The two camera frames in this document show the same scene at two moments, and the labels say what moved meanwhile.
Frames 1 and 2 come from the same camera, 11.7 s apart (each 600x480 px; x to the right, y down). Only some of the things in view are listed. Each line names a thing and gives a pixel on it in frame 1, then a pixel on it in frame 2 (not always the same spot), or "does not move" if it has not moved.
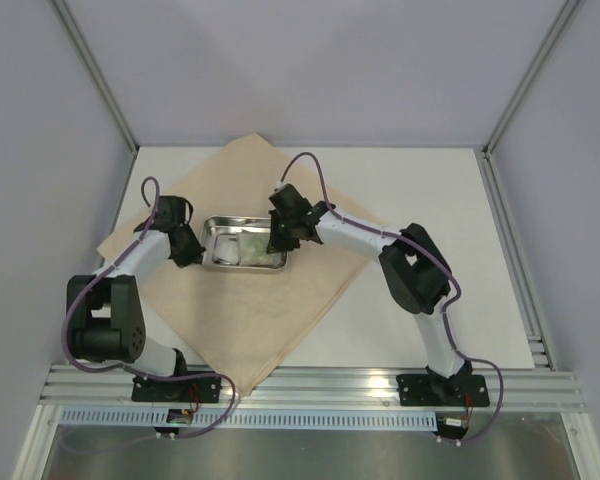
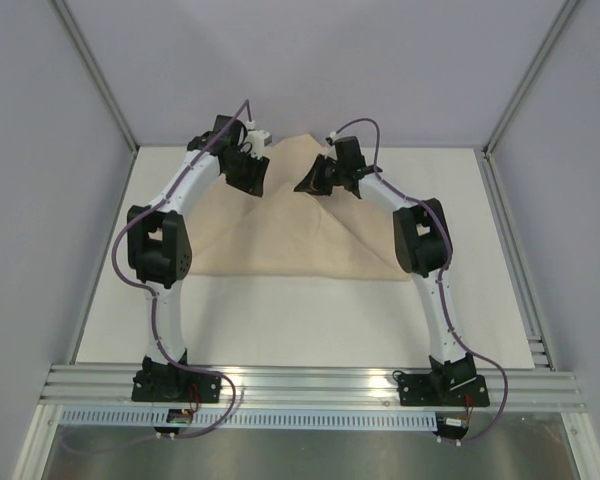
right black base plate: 468,390 does not move
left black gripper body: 192,250 -> 247,171
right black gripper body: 281,230 -> 331,173
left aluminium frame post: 96,71 does not move
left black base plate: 153,389 does not move
